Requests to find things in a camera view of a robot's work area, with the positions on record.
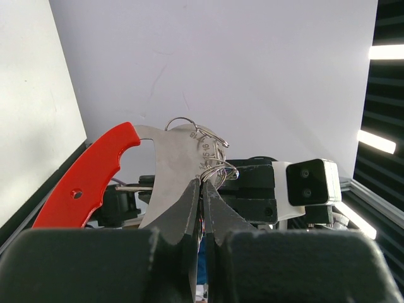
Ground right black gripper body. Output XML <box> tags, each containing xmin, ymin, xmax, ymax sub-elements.
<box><xmin>218</xmin><ymin>156</ymin><xmax>278</xmax><ymax>224</ymax></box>

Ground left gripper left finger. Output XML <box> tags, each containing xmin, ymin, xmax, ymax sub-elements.
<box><xmin>1</xmin><ymin>179</ymin><xmax>201</xmax><ymax>302</ymax></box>

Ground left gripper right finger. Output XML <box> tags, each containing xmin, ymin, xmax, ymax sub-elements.
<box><xmin>201</xmin><ymin>182</ymin><xmax>403</xmax><ymax>302</ymax></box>

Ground red handled key organizer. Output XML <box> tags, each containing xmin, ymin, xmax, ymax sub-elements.
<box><xmin>33</xmin><ymin>117</ymin><xmax>230</xmax><ymax>229</ymax></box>

